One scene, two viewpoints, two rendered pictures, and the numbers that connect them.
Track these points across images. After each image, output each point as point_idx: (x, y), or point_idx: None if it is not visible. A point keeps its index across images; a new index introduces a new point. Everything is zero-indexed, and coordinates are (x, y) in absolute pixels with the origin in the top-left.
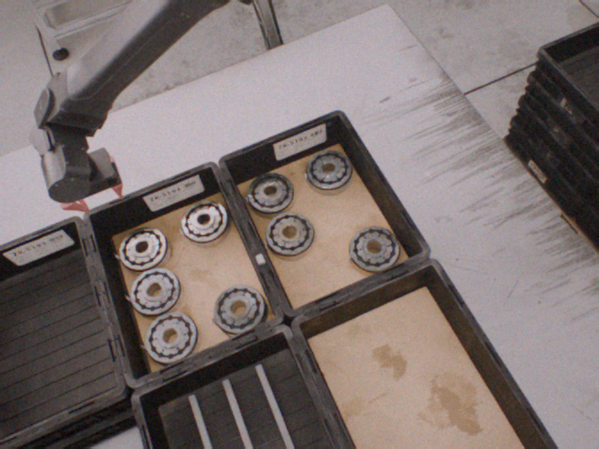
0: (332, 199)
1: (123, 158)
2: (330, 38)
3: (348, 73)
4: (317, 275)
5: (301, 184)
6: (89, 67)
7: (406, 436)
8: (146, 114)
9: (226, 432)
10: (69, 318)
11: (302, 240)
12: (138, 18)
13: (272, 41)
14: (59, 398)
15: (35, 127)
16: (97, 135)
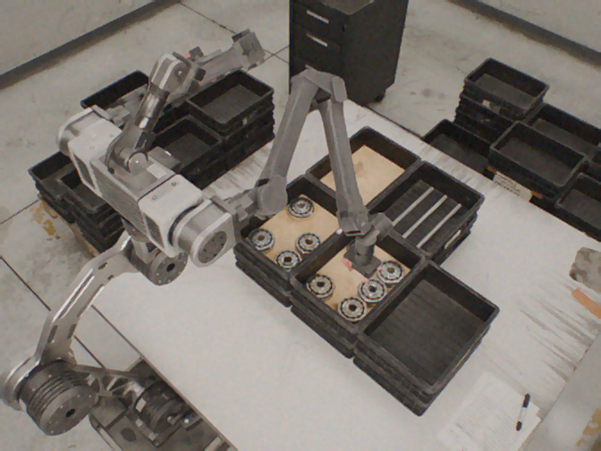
0: (275, 237)
1: (273, 408)
2: (116, 310)
3: (151, 287)
4: (323, 229)
5: (272, 254)
6: (351, 180)
7: (376, 181)
8: (226, 413)
9: (413, 238)
10: (408, 334)
11: (310, 235)
12: (343, 135)
13: (107, 371)
14: (445, 314)
15: (367, 242)
16: (259, 442)
